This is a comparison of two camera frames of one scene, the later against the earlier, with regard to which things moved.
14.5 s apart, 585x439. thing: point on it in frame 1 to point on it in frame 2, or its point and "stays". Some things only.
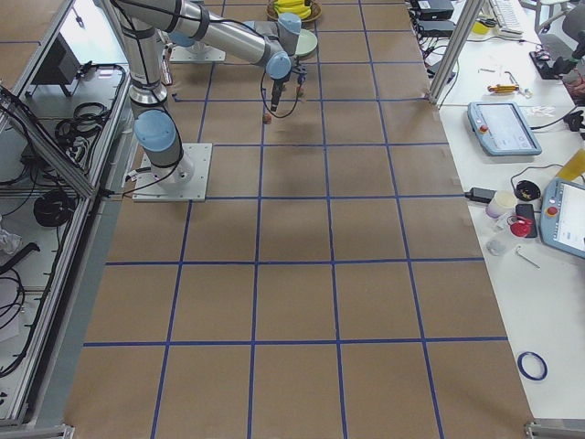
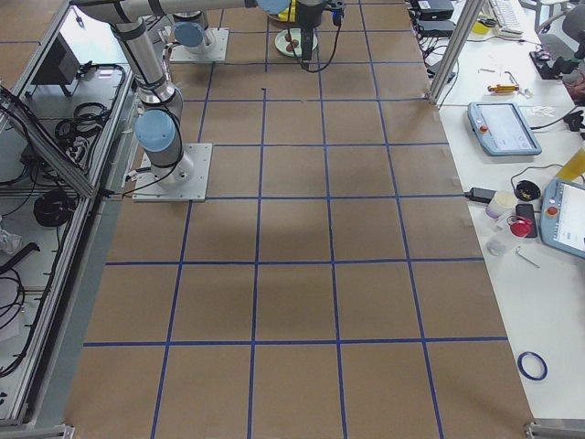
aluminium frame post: [471, 14] stays
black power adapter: [481, 194] stays
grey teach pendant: [502, 130] stays
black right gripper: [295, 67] to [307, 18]
